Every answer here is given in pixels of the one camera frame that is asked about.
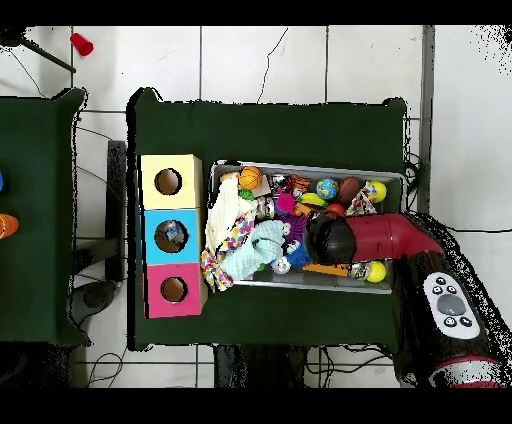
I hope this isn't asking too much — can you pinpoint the shallow clear mesh bin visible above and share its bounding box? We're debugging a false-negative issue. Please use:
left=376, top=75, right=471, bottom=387
left=203, top=159, right=407, bottom=295

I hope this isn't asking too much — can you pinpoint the cream muslin cloth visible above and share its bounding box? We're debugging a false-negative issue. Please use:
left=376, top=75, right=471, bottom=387
left=205, top=173, right=258, bottom=253

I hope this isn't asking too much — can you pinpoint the mint muslin cloth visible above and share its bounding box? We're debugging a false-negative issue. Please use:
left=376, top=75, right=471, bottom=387
left=221, top=219, right=286, bottom=281

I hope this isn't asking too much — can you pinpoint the red plastic cup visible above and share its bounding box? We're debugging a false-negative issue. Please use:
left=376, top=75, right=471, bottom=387
left=69, top=32, right=95, bottom=57

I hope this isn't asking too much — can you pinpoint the black tripod leg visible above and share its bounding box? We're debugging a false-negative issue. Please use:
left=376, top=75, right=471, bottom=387
left=0, top=27, right=77, bottom=74

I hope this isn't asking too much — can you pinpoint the grey rounded base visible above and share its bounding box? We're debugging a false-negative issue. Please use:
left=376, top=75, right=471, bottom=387
left=71, top=279, right=118, bottom=326

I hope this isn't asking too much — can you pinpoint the colourful dotted cloth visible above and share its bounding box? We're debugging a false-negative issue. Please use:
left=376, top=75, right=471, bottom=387
left=200, top=249, right=235, bottom=292
left=219, top=211, right=257, bottom=253

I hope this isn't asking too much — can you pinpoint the white colourful patterned cloth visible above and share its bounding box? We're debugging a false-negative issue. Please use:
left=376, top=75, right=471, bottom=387
left=345, top=187, right=379, bottom=217

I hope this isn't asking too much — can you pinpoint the wooden box with three holes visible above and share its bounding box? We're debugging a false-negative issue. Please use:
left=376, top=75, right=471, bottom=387
left=137, top=153, right=209, bottom=320

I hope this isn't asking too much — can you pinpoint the orange toy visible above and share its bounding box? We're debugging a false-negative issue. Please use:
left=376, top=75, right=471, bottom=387
left=0, top=213, right=20, bottom=240

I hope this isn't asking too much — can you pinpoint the side table with green cloth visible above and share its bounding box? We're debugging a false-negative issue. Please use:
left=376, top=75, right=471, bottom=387
left=0, top=88, right=91, bottom=346

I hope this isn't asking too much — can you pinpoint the yellow ball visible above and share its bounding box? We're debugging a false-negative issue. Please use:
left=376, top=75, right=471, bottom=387
left=366, top=180, right=388, bottom=203

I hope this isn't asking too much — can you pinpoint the black cable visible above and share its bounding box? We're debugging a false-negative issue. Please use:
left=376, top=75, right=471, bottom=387
left=404, top=222, right=512, bottom=246

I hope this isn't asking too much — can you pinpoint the globe print ball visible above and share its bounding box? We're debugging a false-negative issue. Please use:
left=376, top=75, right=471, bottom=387
left=315, top=178, right=340, bottom=200

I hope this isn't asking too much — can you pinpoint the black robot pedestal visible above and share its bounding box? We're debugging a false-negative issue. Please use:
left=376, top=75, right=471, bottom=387
left=213, top=344, right=309, bottom=388

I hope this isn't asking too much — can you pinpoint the black upright stand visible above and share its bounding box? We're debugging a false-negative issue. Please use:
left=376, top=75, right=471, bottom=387
left=105, top=139, right=127, bottom=281

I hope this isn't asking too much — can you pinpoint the orange toy basketball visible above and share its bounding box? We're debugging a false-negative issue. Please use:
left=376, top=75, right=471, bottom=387
left=238, top=166, right=263, bottom=191

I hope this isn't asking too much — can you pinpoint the brown toy football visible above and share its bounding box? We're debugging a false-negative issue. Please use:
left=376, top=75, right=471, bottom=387
left=338, top=177, right=361, bottom=204

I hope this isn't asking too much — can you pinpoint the dark green tablecloth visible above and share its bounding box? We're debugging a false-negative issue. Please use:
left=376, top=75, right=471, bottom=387
left=126, top=87, right=408, bottom=352

